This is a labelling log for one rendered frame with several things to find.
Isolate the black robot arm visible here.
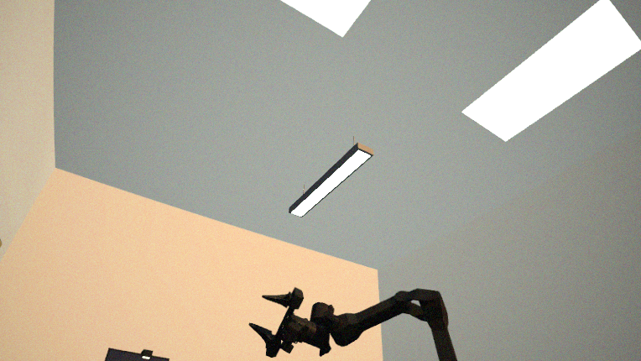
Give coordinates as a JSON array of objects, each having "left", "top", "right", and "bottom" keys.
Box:
[{"left": 279, "top": 288, "right": 457, "bottom": 361}]

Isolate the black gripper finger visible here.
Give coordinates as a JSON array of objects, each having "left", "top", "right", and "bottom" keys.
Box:
[
  {"left": 262, "top": 291, "right": 291, "bottom": 308},
  {"left": 248, "top": 322, "right": 272, "bottom": 349}
]

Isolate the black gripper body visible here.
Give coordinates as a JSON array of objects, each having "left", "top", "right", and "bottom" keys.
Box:
[{"left": 266, "top": 288, "right": 313, "bottom": 358}]

